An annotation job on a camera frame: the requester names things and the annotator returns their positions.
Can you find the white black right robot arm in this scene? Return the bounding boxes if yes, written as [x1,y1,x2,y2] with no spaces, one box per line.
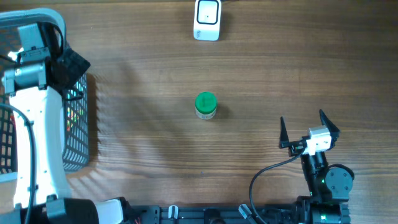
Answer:
[279,110,354,223]

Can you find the grey plastic shopping basket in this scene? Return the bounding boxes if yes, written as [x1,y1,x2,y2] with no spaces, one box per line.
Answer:
[1,8,90,182]

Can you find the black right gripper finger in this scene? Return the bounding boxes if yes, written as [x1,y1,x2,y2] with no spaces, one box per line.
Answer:
[279,116,290,148]
[319,109,340,137]

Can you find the green lid small jar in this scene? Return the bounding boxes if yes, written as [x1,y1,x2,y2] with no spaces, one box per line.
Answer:
[195,92,218,120]

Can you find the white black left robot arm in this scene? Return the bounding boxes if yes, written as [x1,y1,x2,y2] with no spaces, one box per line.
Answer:
[1,21,127,223]

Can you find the white barcode scanner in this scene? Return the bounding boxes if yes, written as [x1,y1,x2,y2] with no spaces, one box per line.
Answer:
[193,0,222,41]

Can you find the black aluminium mounting rail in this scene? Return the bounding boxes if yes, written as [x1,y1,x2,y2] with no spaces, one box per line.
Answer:
[124,203,351,224]

